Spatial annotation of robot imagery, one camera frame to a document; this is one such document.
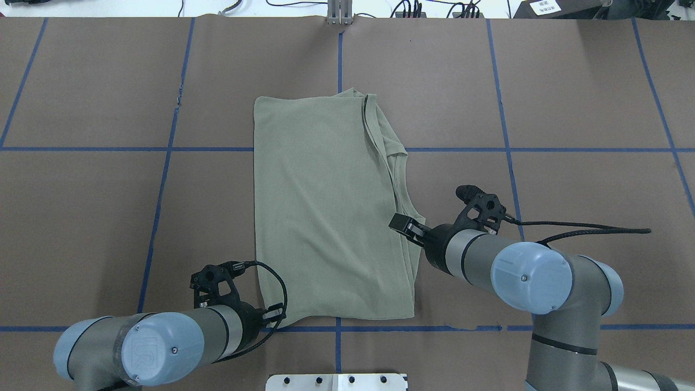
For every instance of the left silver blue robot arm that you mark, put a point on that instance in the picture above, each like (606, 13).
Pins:
(150, 349)

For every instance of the grey aluminium frame post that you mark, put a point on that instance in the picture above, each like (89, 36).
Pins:
(339, 12)

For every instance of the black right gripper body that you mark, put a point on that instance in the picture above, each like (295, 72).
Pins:
(436, 240)

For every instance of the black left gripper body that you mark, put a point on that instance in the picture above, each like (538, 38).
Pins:
(250, 316)

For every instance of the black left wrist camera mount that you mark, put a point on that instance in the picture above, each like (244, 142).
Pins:
(214, 285)

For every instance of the black box with label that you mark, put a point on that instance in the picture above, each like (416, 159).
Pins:
(558, 10)

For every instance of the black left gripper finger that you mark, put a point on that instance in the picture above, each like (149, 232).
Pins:
(275, 311)
(272, 320)

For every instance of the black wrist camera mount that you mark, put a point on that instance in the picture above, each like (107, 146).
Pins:
(482, 212)
(214, 285)

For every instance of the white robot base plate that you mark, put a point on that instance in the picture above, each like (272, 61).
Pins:
(354, 381)

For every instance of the olive green long-sleeve shirt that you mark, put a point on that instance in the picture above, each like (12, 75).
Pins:
(329, 174)

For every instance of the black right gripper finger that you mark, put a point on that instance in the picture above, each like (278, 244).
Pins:
(417, 236)
(406, 225)

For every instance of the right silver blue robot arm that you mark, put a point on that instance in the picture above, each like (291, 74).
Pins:
(567, 295)

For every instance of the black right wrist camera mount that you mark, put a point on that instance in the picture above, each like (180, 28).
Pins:
(482, 212)

